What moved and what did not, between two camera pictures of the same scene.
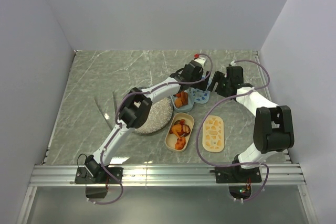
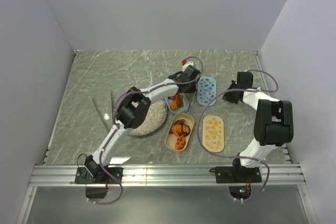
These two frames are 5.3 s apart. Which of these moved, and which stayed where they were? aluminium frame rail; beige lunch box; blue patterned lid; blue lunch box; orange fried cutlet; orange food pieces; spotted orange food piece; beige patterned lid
Moved: blue lunch box; orange food pieces; blue patterned lid; orange fried cutlet
Stayed: beige lunch box; aluminium frame rail; beige patterned lid; spotted orange food piece
